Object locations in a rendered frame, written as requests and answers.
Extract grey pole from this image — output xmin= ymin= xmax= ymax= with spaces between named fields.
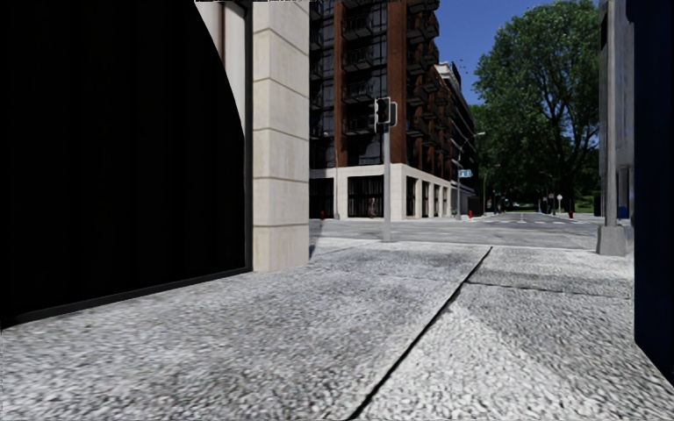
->
xmin=596 ymin=0 xmax=627 ymax=258

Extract red brick building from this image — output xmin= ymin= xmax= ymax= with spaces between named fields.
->
xmin=309 ymin=0 xmax=464 ymax=220

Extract pale stone building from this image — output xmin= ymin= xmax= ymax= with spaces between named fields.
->
xmin=0 ymin=0 xmax=311 ymax=331

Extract trees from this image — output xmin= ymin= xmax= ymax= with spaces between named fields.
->
xmin=470 ymin=0 xmax=602 ymax=214

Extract traffic light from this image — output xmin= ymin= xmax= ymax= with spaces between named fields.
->
xmin=369 ymin=96 xmax=398 ymax=243

